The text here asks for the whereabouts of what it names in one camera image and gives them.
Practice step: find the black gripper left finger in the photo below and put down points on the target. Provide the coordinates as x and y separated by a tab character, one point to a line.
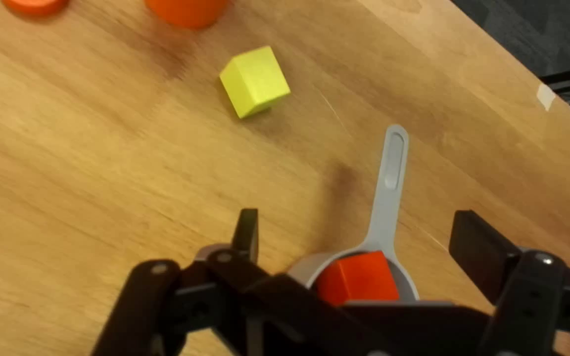
249	311

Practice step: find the gray measuring cup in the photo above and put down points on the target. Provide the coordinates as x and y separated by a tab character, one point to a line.
382	224

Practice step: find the orange disk beside cup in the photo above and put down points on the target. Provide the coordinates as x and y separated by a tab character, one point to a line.
34	9

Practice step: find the orange plastic cup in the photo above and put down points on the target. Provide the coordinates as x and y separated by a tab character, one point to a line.
190	15

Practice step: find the red cube block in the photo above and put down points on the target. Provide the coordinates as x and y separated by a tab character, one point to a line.
356	278

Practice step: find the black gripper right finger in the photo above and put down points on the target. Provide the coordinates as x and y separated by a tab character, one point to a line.
526	288

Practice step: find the yellow cube block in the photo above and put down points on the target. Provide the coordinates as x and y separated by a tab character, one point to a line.
253	82

